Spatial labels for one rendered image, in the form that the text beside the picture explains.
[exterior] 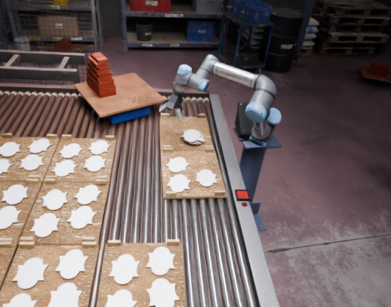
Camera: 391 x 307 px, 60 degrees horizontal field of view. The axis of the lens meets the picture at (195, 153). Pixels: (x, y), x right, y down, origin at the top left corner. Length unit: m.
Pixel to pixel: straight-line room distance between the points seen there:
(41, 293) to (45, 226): 0.34
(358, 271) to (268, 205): 0.89
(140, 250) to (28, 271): 0.47
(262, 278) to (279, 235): 1.45
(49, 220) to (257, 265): 1.00
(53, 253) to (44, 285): 0.15
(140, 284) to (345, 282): 1.85
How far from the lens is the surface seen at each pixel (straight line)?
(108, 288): 1.53
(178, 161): 2.06
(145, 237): 1.69
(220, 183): 1.96
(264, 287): 1.61
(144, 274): 1.55
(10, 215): 1.87
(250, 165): 2.60
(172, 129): 2.36
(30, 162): 2.15
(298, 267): 2.91
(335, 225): 3.34
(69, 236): 1.72
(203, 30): 6.37
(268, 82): 1.90
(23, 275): 1.63
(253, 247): 1.72
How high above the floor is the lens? 2.24
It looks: 37 degrees down
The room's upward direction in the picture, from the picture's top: 6 degrees clockwise
